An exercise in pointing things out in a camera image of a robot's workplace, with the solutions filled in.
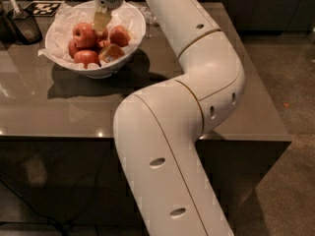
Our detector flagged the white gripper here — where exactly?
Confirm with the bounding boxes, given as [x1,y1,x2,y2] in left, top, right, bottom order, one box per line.
[93,0,124,31]

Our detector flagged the large top red apple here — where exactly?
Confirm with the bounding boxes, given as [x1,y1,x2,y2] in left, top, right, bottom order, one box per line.
[72,23,97,48]

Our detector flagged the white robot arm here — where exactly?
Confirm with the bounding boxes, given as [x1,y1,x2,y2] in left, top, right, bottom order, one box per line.
[113,0,245,236]

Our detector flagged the red apple back middle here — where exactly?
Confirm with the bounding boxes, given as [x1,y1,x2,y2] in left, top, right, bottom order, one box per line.
[97,28,108,40]

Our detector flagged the white ceramic bowl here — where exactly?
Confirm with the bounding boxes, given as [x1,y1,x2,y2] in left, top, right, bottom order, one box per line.
[43,0,147,80]

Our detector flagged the red apple back right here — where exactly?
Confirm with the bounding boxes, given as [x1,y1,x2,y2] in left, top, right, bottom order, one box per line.
[109,26,131,47]

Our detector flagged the red yellow apple with sticker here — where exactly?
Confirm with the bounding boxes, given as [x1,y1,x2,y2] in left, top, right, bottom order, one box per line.
[98,43,125,63]

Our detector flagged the red apple far left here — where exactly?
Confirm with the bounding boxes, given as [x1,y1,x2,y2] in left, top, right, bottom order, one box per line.
[68,39,80,57]

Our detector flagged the red apple front left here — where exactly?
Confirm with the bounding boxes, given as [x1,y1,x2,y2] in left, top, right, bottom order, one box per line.
[74,50,99,69]

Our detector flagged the clear plastic water bottle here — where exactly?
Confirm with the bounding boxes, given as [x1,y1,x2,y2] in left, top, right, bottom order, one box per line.
[139,7,158,27]

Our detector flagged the black white fiducial marker card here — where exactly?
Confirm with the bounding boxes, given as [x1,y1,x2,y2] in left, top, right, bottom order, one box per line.
[26,1,63,17]

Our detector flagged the dark glass cup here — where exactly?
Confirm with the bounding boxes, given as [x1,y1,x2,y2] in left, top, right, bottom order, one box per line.
[7,10,42,45]

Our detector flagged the dark cabinet row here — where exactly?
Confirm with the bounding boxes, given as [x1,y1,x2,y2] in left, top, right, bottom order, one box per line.
[198,0,315,31]

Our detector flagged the white handled utensil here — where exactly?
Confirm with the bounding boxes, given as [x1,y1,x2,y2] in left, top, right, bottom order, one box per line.
[8,0,29,20]

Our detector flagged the black floor cable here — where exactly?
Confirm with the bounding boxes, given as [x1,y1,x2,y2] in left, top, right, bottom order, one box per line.
[0,176,101,236]

